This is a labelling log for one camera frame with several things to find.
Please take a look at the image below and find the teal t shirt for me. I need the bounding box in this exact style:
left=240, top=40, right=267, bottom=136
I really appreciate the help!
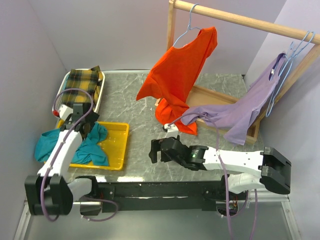
left=34, top=122, right=109, bottom=167

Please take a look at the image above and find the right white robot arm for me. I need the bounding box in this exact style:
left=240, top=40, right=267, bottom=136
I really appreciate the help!
left=148, top=137, right=292, bottom=200

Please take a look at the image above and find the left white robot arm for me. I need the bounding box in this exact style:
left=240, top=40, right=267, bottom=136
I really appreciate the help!
left=24, top=103, right=100, bottom=222

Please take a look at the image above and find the orange t shirt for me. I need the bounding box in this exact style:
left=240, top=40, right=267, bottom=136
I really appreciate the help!
left=136, top=27, right=218, bottom=125

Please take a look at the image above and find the lilac t shirt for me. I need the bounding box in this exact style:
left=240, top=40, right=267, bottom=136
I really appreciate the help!
left=180, top=53, right=287, bottom=145

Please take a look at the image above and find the blue hanger with orange shirt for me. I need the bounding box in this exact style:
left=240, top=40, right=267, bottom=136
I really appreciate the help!
left=172, top=3, right=201, bottom=47

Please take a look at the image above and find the blue hanger with lilac shirt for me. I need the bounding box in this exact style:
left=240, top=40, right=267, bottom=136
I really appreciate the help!
left=268, top=42, right=304, bottom=81

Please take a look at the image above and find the yellow plastic tray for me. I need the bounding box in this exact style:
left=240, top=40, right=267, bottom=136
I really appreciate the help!
left=43, top=119, right=130, bottom=172

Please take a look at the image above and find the yellow plaid cloth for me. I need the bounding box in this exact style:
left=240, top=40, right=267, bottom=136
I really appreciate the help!
left=61, top=65, right=103, bottom=108

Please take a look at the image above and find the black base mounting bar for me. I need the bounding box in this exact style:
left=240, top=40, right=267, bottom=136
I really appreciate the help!
left=79, top=181, right=226, bottom=211

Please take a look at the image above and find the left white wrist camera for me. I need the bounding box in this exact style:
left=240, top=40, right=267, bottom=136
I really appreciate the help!
left=52, top=104, right=73, bottom=124

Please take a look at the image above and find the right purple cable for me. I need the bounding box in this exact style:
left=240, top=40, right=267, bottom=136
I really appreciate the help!
left=167, top=112, right=259, bottom=240

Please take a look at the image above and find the empty blue wire hanger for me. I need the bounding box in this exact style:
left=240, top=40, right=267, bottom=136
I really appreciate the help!
left=265, top=31, right=316, bottom=118

